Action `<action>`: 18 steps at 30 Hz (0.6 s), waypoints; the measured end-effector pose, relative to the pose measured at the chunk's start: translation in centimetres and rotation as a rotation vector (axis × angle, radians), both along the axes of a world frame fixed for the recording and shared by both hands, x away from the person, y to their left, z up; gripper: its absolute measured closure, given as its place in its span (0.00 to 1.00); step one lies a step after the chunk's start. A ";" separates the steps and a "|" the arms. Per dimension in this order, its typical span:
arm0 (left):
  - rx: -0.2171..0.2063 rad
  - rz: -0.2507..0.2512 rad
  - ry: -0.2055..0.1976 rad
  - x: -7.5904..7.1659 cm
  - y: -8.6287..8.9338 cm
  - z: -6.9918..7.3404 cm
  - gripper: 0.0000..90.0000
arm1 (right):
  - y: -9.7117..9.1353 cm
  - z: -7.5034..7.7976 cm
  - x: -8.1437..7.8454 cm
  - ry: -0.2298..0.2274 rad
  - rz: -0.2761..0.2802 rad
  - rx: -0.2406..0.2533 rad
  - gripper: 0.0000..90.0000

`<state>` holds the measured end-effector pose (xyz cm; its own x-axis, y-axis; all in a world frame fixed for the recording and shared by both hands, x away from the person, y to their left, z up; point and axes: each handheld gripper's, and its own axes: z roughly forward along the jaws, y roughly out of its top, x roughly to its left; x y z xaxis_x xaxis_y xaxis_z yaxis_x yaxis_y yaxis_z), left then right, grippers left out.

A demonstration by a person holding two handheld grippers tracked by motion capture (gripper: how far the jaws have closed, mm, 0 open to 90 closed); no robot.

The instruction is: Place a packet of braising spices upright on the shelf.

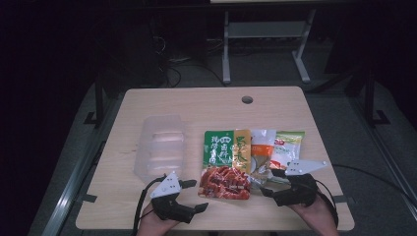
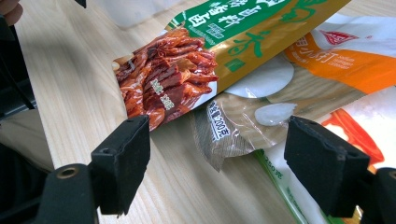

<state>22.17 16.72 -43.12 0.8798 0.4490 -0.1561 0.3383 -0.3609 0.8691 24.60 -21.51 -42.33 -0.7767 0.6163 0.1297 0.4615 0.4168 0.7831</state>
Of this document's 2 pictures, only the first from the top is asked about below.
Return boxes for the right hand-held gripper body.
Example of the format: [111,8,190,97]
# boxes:
[272,158,328,208]

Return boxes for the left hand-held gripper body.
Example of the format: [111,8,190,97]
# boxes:
[149,170,199,225]

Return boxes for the green and white snack packet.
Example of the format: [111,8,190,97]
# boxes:
[268,130,306,171]

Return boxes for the white and orange packet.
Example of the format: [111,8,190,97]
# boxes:
[249,128,277,190]

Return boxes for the green and red sauce packet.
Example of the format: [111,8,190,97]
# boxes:
[198,128,253,202]

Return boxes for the clear plastic container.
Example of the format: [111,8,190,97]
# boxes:
[133,113,187,183]

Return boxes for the person's right hand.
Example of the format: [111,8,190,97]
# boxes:
[289,193,340,236]

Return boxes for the person's left hand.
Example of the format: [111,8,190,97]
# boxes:
[136,202,181,236]

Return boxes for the dark tape piece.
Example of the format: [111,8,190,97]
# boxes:
[78,193,98,204]
[333,195,356,205]

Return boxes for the white metal stand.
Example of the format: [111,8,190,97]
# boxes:
[221,9,318,86]

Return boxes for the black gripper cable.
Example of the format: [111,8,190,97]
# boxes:
[313,179,340,228]
[132,174,168,236]

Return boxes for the black floor cable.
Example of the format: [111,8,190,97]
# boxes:
[331,163,417,208]

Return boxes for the aluminium floor rail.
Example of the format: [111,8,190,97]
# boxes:
[41,97,113,236]
[347,94,417,214]

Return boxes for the black frame post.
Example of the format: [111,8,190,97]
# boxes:
[83,73,107,130]
[361,67,392,128]

